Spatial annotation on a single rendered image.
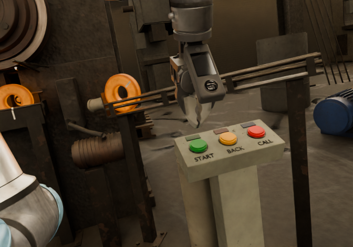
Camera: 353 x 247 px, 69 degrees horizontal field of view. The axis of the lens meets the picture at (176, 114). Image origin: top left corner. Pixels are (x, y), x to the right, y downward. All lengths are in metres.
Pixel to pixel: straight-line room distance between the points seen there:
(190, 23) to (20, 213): 0.45
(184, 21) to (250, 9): 8.15
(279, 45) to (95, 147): 2.53
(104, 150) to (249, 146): 0.69
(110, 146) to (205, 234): 0.54
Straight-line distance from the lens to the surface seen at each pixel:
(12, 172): 0.57
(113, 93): 1.10
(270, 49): 3.25
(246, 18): 8.50
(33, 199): 0.57
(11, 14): 1.24
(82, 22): 1.43
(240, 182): 0.64
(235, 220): 0.68
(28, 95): 1.33
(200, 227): 0.84
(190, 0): 0.46
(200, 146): 0.59
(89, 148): 1.15
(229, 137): 0.62
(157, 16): 5.50
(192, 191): 0.77
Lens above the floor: 0.80
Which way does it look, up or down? 12 degrees down
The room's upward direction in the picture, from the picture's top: 9 degrees counter-clockwise
